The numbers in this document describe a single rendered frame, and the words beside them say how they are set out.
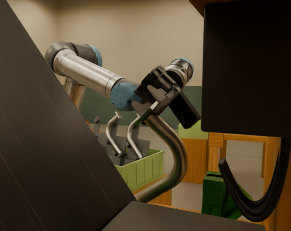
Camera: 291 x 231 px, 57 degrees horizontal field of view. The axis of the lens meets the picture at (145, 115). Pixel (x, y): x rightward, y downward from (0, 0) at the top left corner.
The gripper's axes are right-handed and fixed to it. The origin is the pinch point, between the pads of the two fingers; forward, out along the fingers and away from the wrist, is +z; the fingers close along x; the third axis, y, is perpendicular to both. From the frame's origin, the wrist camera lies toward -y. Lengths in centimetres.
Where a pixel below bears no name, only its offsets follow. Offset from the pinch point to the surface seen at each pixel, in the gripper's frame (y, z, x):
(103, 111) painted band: 79, -644, -492
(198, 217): -11.6, 20.7, 6.4
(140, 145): -13, -88, -73
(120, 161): -11, -79, -87
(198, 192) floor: -125, -224, -167
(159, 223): -7.9, 23.6, 3.9
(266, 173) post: -43, -36, -6
